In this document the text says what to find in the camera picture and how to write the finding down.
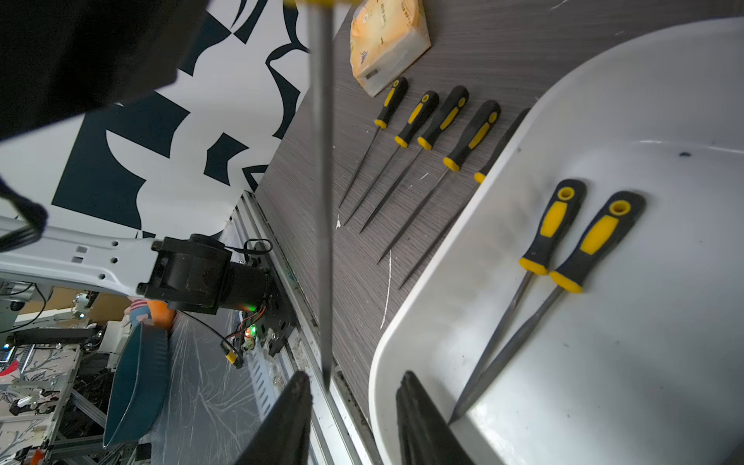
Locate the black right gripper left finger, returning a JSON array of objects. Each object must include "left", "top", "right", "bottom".
[{"left": 234, "top": 371, "right": 312, "bottom": 465}]

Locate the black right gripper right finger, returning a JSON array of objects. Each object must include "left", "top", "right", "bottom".
[{"left": 395, "top": 371, "right": 474, "bottom": 465}]

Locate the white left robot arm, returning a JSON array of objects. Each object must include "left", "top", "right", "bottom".
[{"left": 1, "top": 1, "right": 272, "bottom": 314}]

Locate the white storage tray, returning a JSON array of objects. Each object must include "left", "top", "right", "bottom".
[{"left": 369, "top": 17, "right": 743, "bottom": 464}]

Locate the teal bin outside cell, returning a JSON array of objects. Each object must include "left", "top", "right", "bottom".
[{"left": 103, "top": 324, "right": 171, "bottom": 449}]

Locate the yellow tissue pack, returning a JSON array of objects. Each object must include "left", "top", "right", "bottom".
[{"left": 350, "top": 0, "right": 431, "bottom": 97}]

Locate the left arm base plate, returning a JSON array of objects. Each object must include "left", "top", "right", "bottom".
[{"left": 248, "top": 256, "right": 298, "bottom": 357}]

